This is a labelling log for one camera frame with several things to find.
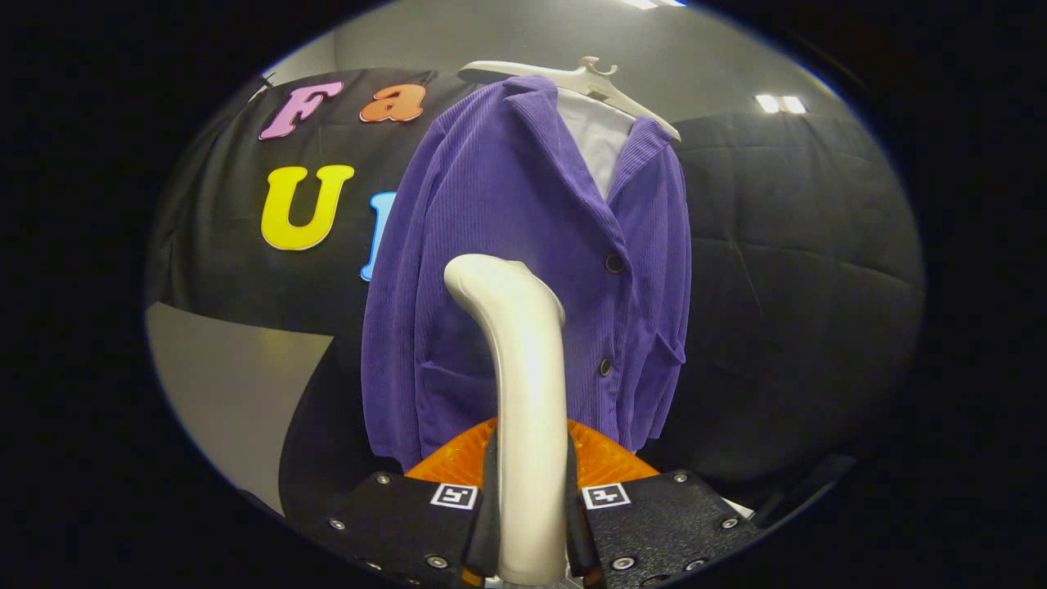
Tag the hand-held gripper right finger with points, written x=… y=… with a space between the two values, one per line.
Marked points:
x=671 y=523

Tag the white garment steamer head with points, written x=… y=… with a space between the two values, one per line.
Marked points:
x=527 y=368

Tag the white padded garment form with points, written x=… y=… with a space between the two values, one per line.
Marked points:
x=597 y=139

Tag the black backdrop cloth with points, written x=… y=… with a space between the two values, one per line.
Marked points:
x=802 y=286

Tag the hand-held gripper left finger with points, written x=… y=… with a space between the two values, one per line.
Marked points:
x=393 y=523

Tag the white plastic clothes hanger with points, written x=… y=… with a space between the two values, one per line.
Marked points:
x=572 y=79

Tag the grey drawer cabinet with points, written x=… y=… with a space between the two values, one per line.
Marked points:
x=221 y=384

